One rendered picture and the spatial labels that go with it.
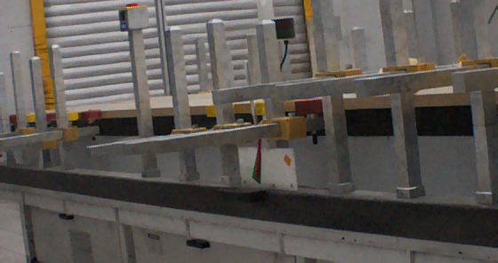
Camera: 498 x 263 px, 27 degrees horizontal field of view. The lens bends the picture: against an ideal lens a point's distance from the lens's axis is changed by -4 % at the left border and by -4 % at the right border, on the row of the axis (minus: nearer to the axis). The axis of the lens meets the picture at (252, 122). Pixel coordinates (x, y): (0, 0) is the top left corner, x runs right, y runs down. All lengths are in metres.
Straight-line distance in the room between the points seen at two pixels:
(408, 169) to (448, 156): 0.25
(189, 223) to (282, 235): 0.51
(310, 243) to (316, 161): 0.34
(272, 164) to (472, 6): 0.82
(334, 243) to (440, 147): 0.33
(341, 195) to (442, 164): 0.25
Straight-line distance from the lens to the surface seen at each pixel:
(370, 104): 2.52
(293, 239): 2.64
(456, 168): 2.40
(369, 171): 2.66
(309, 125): 2.59
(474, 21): 1.98
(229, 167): 2.81
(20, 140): 3.85
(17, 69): 4.42
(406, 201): 2.17
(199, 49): 5.23
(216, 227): 2.98
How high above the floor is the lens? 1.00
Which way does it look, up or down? 3 degrees down
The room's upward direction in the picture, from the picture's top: 6 degrees counter-clockwise
